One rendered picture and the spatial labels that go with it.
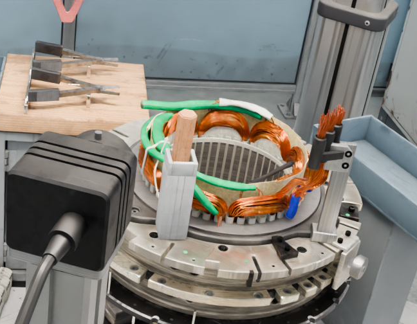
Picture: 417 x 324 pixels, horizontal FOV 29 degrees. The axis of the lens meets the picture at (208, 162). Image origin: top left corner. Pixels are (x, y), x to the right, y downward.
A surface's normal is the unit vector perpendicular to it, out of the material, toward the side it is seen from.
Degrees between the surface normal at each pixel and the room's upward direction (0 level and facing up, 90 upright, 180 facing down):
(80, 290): 90
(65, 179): 0
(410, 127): 86
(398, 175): 0
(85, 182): 0
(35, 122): 90
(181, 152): 93
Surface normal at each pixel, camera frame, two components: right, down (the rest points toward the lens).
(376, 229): -0.85, 0.16
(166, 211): 0.18, 0.53
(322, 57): -0.42, 0.41
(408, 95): -0.94, -0.04
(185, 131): -0.06, 0.55
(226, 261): 0.15, -0.85
